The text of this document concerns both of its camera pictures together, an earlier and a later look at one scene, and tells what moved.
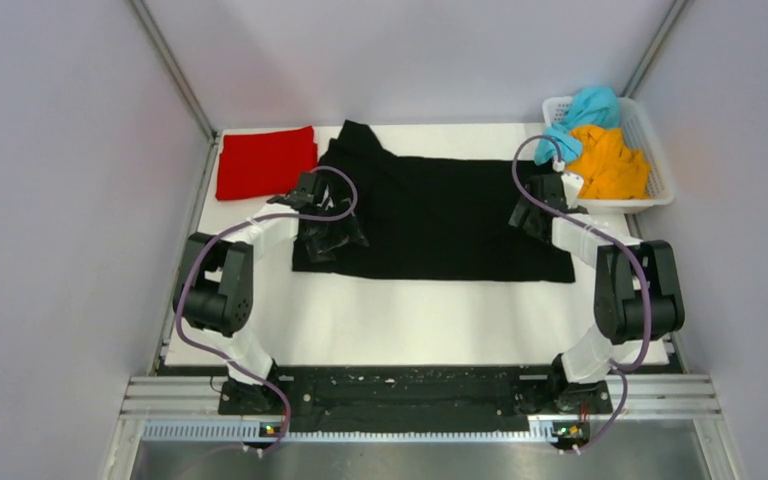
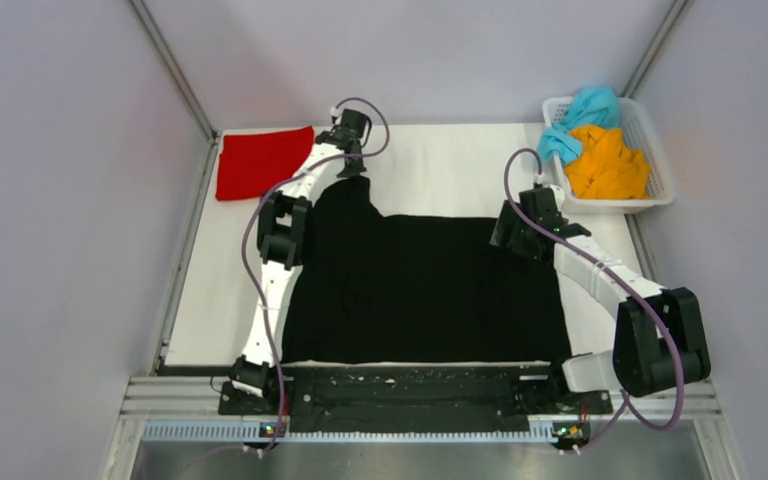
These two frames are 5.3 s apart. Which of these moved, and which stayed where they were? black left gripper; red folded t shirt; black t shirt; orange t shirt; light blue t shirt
Moved: black left gripper; black t shirt
Stayed: red folded t shirt; light blue t shirt; orange t shirt
